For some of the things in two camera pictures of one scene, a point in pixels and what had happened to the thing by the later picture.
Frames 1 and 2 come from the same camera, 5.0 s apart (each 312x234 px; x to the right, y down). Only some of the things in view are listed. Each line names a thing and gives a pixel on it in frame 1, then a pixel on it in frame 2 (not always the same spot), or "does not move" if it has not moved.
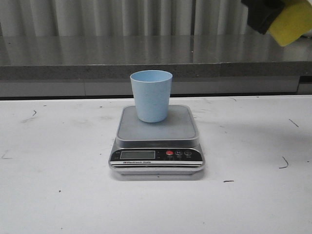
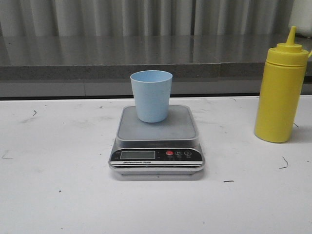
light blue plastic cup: [152, 90] does not move
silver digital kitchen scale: [170, 146] does not move
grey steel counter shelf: [200, 65] does not move
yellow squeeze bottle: [294, 20] to [281, 90]
